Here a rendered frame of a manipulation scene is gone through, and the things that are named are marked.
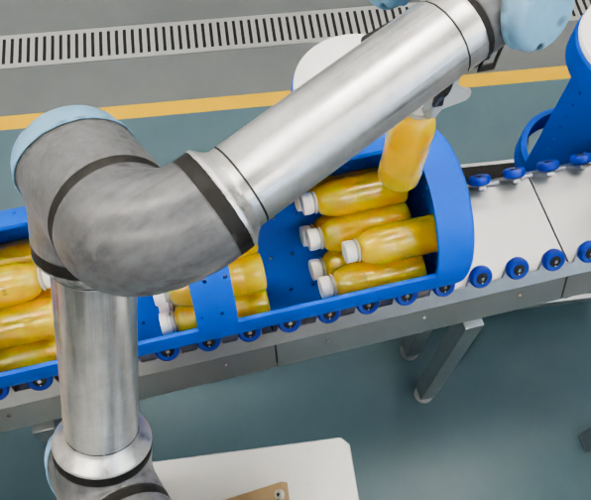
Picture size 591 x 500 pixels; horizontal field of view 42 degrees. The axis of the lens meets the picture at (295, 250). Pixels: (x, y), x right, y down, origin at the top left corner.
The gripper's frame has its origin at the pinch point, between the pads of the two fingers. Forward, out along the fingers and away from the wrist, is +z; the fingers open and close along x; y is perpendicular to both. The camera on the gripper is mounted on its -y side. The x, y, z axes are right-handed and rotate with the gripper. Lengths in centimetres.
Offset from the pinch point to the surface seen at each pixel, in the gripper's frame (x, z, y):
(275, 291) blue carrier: -4, 46, -21
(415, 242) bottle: -7.4, 30.5, 2.6
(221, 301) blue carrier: -12.1, 26.1, -31.8
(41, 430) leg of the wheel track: -10, 80, -73
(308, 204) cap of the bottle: 4.1, 30.9, -13.2
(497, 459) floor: -32, 142, 41
